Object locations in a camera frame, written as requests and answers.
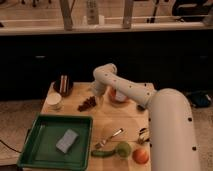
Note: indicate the white remote device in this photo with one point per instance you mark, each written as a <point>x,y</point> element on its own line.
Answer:
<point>92,12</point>

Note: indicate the green plastic tray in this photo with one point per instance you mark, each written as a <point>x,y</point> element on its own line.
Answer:
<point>40,151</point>

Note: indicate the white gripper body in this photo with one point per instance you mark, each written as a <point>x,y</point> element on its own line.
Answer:
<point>99,87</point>

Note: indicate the grey folded cloth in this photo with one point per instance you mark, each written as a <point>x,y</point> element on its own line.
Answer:
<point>120,97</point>

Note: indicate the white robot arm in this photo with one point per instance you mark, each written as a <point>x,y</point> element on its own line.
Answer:
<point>171,126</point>

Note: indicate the orange plate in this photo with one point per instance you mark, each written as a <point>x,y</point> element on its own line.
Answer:
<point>111,95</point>

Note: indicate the dark purple grape bunch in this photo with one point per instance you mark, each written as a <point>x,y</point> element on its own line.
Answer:
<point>87,104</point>

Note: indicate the blue-grey sponge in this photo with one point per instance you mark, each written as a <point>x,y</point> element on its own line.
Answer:
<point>66,141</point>

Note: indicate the wooden strips on plate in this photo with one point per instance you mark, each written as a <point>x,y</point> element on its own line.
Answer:
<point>63,84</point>

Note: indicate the dark round plate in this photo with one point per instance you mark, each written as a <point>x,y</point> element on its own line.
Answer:
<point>56,87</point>

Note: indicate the white paper cup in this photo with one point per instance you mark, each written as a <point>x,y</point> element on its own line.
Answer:
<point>53,100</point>

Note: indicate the orange fruit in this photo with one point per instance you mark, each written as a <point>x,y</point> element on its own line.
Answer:
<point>140,156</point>

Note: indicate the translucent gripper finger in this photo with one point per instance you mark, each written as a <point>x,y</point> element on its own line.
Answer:
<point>99,100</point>
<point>93,93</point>

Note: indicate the green measuring scoop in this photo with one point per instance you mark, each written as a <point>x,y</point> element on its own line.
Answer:
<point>122,149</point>

